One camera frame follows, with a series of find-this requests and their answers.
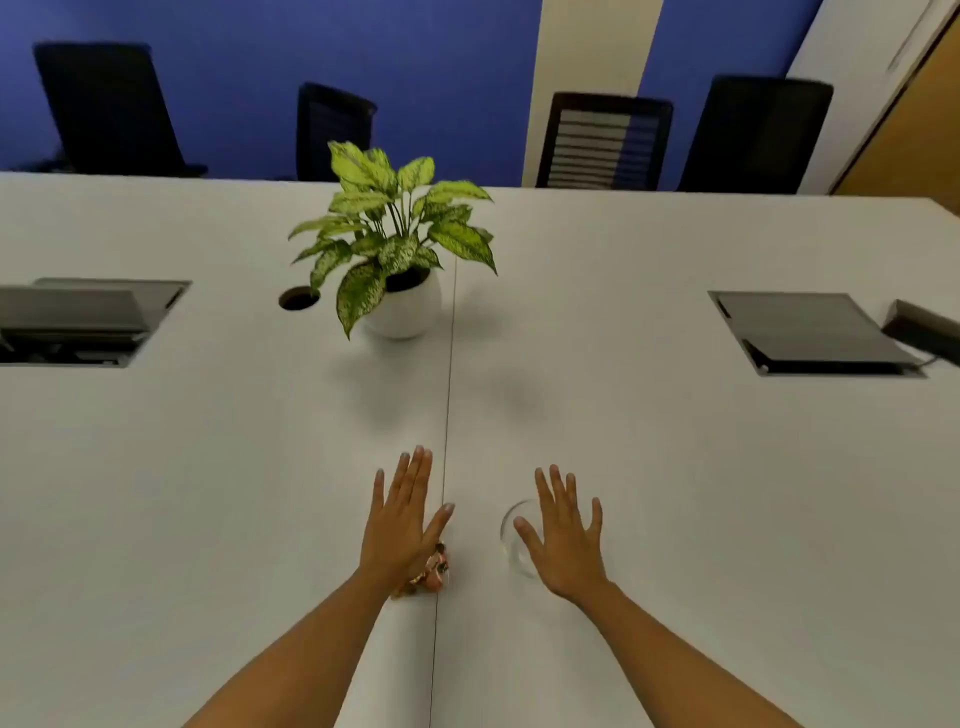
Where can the person's left hand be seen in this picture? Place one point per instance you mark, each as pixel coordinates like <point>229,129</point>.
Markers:
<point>397,529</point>

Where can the person's right hand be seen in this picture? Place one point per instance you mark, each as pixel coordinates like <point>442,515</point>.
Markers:
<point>566,544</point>

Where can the glass bowl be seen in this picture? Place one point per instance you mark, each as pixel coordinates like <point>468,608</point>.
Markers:
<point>508,546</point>

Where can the person's right forearm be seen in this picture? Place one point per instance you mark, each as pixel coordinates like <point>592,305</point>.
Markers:
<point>667,664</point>

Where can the person's left forearm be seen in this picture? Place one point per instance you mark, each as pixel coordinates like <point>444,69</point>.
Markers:
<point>300,660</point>

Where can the white round plant pot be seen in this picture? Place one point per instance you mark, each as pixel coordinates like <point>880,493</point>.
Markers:
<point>409,311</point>

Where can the green spotted leaf plant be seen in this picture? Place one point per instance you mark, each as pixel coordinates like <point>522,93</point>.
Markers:
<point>375,225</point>

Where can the black mesh office chair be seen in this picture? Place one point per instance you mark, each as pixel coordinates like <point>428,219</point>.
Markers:
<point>330,127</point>

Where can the black rectangular device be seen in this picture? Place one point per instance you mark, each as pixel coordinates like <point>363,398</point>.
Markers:
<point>926,330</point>

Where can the black slatted-back office chair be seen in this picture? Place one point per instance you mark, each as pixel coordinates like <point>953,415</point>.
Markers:
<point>600,105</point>

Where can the black solid-back office chair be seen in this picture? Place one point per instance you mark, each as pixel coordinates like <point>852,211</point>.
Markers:
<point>105,112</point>
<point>750,135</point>

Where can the wooden door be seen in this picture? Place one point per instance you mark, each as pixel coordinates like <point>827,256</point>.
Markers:
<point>915,142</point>

